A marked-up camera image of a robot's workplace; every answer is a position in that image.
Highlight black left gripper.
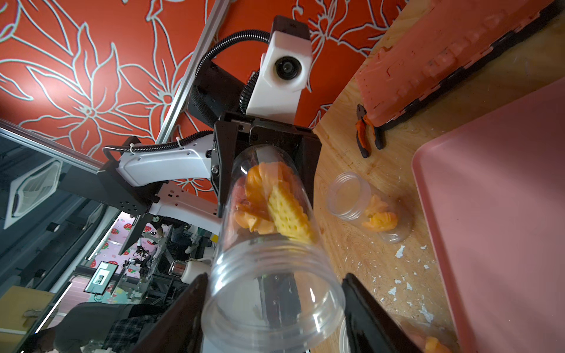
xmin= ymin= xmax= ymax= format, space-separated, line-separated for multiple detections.
xmin=210 ymin=112 xmax=322 ymax=218

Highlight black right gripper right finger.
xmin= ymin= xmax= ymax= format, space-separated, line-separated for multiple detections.
xmin=341 ymin=273 xmax=421 ymax=352

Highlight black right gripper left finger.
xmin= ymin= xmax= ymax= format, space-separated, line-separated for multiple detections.
xmin=132 ymin=273 xmax=208 ymax=353

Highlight clear jar with cookies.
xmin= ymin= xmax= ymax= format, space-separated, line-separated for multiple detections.
xmin=202 ymin=145 xmax=345 ymax=352

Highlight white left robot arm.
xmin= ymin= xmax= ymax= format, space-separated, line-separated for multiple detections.
xmin=60 ymin=17 xmax=322 ymax=233

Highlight clear open cookie jar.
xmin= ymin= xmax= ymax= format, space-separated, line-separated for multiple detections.
xmin=337 ymin=312 xmax=460 ymax=353

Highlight pink plastic tray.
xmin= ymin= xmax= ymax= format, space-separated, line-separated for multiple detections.
xmin=412 ymin=80 xmax=564 ymax=352

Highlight orange plastic tool case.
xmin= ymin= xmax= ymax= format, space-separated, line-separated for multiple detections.
xmin=355 ymin=1 xmax=564 ymax=126

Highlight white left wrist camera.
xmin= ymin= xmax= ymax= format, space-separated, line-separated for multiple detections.
xmin=246 ymin=16 xmax=313 ymax=124

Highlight orange handled pliers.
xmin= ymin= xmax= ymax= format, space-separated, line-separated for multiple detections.
xmin=355 ymin=104 xmax=385 ymax=158

